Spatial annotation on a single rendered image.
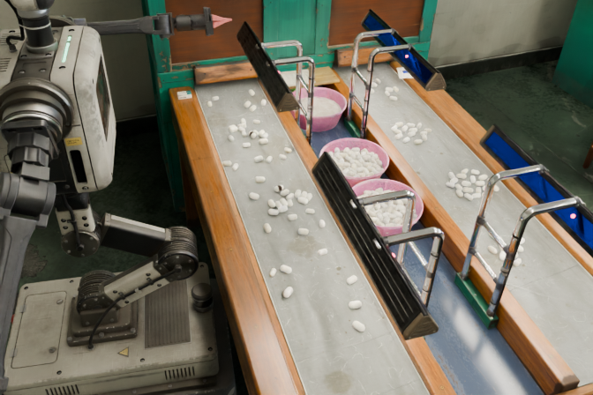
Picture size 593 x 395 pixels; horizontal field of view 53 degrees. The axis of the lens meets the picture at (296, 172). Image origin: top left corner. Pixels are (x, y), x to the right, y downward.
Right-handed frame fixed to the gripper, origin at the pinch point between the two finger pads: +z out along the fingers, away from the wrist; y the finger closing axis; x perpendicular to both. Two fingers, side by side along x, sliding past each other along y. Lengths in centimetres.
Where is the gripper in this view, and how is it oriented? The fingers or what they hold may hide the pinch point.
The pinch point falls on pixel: (229, 19)
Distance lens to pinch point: 228.8
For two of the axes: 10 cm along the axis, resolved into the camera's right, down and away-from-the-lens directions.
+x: 2.1, 2.9, -9.3
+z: 9.8, -1.2, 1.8
